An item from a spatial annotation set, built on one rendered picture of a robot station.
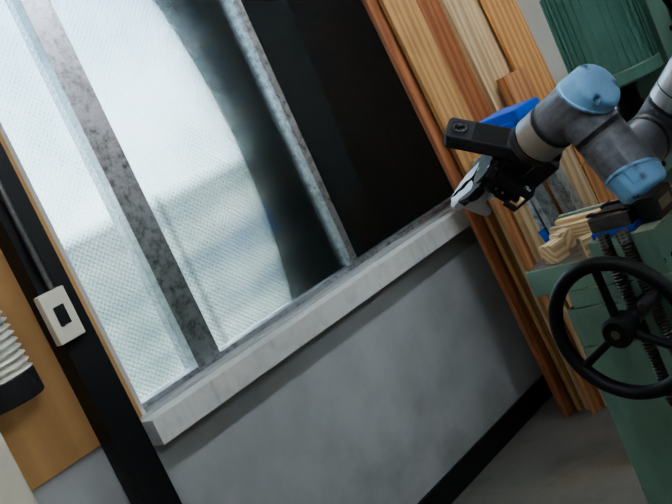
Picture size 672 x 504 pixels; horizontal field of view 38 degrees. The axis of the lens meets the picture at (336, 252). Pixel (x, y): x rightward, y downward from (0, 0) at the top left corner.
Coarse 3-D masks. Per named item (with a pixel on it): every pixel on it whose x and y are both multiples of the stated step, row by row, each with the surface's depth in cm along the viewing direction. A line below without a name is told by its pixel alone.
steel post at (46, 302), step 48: (0, 144) 234; (0, 192) 230; (0, 240) 234; (48, 240) 238; (48, 288) 233; (48, 336) 238; (96, 336) 241; (96, 384) 239; (96, 432) 242; (144, 432) 245; (144, 480) 243
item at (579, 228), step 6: (570, 222) 215; (576, 222) 213; (582, 222) 211; (552, 228) 217; (558, 228) 216; (576, 228) 213; (582, 228) 212; (588, 228) 211; (576, 234) 214; (582, 234) 213; (576, 240) 214
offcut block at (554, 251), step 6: (552, 240) 206; (558, 240) 203; (546, 246) 203; (552, 246) 202; (558, 246) 203; (564, 246) 204; (546, 252) 204; (552, 252) 203; (558, 252) 203; (564, 252) 204; (546, 258) 205; (552, 258) 203; (558, 258) 203; (564, 258) 204; (546, 264) 206
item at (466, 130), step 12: (456, 120) 146; (468, 120) 147; (456, 132) 145; (468, 132) 145; (480, 132) 145; (492, 132) 145; (504, 132) 145; (444, 144) 147; (456, 144) 145; (468, 144) 145; (480, 144) 144; (492, 144) 143; (504, 144) 143; (504, 156) 144
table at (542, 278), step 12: (576, 252) 205; (540, 264) 208; (552, 264) 204; (564, 264) 200; (528, 276) 207; (540, 276) 205; (552, 276) 203; (588, 276) 197; (540, 288) 206; (552, 288) 204; (576, 288) 200; (612, 288) 184; (636, 288) 180
